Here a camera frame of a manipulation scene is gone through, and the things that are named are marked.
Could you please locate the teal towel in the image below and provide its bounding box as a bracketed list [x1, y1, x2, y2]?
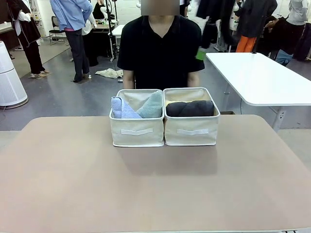
[136, 91, 163, 119]

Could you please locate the yellow towel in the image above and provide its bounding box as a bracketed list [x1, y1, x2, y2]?
[165, 98, 193, 107]

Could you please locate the dark grey towel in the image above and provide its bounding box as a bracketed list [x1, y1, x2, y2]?
[166, 100, 215, 117]

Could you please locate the light blue towel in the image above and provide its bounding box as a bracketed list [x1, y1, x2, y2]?
[111, 96, 143, 119]

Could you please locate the person's right forearm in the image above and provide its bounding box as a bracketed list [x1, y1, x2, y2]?
[122, 69, 136, 90]

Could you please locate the person's left forearm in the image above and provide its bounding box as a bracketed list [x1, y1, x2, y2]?
[187, 71, 200, 88]

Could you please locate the cream fabric storage bin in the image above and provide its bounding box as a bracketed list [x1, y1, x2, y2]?
[109, 89, 165, 148]
[162, 87, 221, 147]

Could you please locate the crumpled cloth on floor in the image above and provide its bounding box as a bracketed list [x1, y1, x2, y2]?
[94, 68, 124, 79]

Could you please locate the person in black shirt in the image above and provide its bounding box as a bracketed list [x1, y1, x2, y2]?
[117, 0, 205, 90]

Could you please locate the black stand pole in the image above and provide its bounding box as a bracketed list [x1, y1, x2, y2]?
[106, 0, 120, 63]

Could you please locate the white table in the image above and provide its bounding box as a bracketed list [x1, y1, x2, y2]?
[205, 52, 311, 133]

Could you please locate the blurred walking person in black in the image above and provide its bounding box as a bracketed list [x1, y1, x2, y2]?
[196, 0, 235, 50]

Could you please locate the person in blue shirt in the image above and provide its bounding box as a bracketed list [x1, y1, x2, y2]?
[50, 0, 94, 83]

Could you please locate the black office chair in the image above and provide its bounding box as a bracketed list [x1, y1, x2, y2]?
[48, 16, 71, 47]

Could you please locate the person in orange trousers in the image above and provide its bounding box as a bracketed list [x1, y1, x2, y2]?
[235, 0, 278, 53]

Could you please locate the blue bag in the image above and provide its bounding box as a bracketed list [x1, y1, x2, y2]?
[276, 50, 294, 67]

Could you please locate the white air purifier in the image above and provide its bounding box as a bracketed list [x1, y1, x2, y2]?
[0, 40, 28, 109]

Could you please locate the person in black vest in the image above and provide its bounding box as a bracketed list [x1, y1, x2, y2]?
[7, 0, 52, 79]

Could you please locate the seated person in black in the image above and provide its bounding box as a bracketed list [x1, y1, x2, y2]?
[257, 16, 305, 59]

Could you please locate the person in grey shirt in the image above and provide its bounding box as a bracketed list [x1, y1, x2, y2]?
[286, 0, 311, 26]

